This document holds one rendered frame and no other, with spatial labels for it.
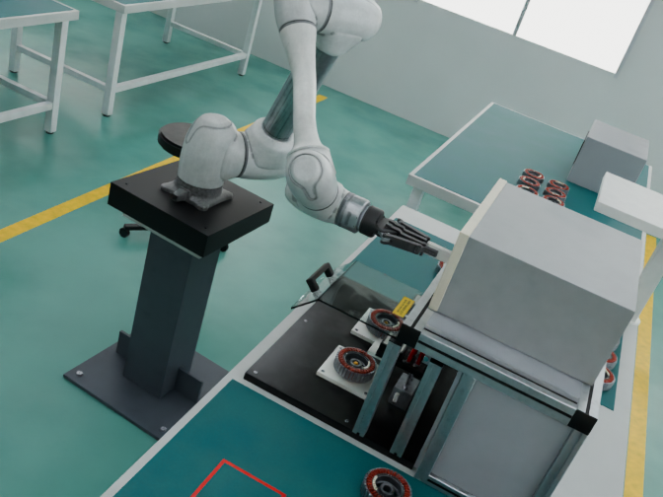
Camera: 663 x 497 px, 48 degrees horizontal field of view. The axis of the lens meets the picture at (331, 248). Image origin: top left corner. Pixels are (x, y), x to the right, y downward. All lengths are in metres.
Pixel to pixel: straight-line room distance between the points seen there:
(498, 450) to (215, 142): 1.27
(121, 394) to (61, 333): 0.42
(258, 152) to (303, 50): 0.54
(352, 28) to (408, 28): 4.51
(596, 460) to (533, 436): 0.52
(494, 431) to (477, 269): 0.36
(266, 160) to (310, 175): 0.81
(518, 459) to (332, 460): 0.42
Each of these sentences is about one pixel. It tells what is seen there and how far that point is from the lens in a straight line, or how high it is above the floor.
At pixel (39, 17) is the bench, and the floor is 0.74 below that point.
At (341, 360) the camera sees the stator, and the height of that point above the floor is 0.82.
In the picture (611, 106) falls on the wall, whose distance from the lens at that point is 6.43.
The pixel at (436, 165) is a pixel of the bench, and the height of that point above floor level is 0.75.
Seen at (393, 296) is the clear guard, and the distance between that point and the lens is 1.80.
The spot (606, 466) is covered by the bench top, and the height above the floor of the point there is 0.75.
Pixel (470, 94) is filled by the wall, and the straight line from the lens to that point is 6.57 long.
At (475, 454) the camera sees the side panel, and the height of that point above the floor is 0.88.
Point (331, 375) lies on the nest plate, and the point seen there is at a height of 0.78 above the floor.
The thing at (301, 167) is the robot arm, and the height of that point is 1.32.
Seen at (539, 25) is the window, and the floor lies 1.14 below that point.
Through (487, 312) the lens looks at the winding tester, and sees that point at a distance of 1.68.
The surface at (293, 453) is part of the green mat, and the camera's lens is 1.76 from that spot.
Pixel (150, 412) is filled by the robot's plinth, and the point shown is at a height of 0.02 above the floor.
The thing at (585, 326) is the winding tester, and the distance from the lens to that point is 1.66.
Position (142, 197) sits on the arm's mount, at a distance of 2.42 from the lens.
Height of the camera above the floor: 1.96
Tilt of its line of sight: 28 degrees down
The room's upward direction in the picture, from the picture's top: 18 degrees clockwise
